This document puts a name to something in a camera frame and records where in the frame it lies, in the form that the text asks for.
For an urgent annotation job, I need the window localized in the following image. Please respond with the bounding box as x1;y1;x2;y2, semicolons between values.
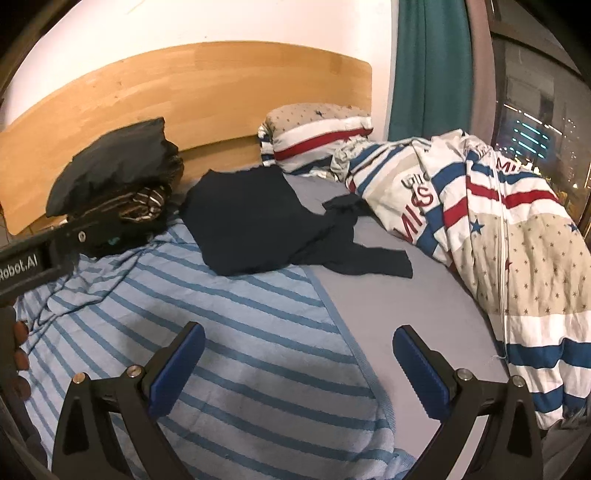
489;0;591;232

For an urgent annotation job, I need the wooden headboard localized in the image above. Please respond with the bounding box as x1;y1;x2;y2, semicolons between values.
0;42;373;236

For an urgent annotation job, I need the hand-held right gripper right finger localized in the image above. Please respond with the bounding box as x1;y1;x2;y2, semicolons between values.
392;324;557;480

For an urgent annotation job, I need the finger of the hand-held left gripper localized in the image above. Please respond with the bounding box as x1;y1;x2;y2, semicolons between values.
51;217;125;268

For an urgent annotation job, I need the navy button cardigan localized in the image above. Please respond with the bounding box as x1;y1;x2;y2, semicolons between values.
179;165;413;278

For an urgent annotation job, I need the teal curtain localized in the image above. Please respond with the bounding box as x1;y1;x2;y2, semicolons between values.
388;0;476;141

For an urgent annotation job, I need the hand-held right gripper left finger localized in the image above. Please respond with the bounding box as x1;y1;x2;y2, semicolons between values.
51;322;206;480

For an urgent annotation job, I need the brown striped sweater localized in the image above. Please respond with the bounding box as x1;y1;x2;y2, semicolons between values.
117;185;174;222

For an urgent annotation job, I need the person's left hand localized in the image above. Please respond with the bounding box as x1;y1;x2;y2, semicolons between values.
11;320;32;402

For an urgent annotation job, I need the grey bed sheet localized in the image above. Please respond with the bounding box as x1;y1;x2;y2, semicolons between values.
281;173;513;462

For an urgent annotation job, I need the striped star duvet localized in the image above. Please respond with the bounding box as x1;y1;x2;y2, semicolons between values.
331;129;583;430

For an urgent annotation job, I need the striped star pillow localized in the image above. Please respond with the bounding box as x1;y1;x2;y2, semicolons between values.
257;102;374;178

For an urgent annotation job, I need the blue striped blanket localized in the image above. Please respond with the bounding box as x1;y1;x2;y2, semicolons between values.
14;222;416;480

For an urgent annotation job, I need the black folded garment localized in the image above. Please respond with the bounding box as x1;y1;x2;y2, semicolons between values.
45;117;180;217

